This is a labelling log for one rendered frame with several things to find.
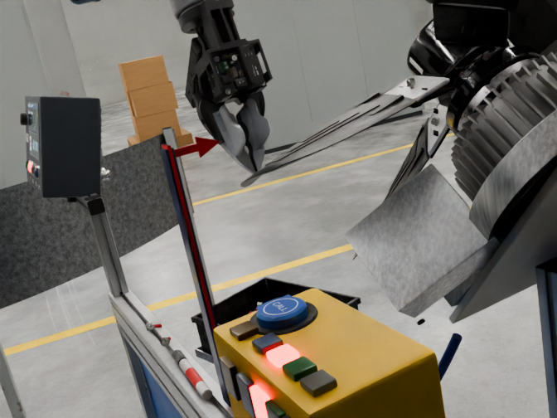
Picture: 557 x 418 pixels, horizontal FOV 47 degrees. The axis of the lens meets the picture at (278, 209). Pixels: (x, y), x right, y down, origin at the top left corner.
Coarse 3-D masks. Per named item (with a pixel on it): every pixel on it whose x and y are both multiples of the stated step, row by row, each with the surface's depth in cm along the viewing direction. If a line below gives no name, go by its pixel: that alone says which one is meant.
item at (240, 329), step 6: (240, 324) 49; (246, 324) 49; (252, 324) 49; (234, 330) 49; (240, 330) 48; (246, 330) 48; (252, 330) 48; (258, 330) 48; (234, 336) 48; (240, 336) 48; (246, 336) 48
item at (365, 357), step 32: (256, 320) 51; (320, 320) 49; (352, 320) 48; (224, 352) 50; (256, 352) 46; (320, 352) 44; (352, 352) 43; (384, 352) 42; (416, 352) 41; (256, 384) 45; (288, 384) 41; (352, 384) 39; (384, 384) 40; (416, 384) 41; (320, 416) 38; (352, 416) 39; (384, 416) 40; (416, 416) 41
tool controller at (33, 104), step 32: (32, 96) 127; (64, 96) 118; (32, 128) 126; (64, 128) 119; (96, 128) 121; (32, 160) 130; (64, 160) 120; (96, 160) 122; (64, 192) 120; (96, 192) 123
